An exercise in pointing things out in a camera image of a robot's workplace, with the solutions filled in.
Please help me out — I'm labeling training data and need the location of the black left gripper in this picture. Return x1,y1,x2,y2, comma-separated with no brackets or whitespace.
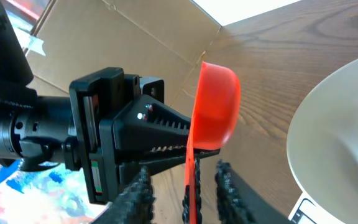
62,67,221,205

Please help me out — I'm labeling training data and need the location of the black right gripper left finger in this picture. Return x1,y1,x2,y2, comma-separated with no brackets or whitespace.
93,166,154,224

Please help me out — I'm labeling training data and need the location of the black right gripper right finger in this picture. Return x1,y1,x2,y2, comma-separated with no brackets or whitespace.
215,160,291,224

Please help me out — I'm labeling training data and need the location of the red measuring scoop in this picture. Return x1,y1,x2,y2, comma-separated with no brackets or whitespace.
183,62,241,223

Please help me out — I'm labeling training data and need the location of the cream bowl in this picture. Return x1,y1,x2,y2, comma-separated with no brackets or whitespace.
287,59,358,223

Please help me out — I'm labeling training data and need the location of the cardboard box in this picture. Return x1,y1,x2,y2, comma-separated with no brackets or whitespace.
27,0,220,103

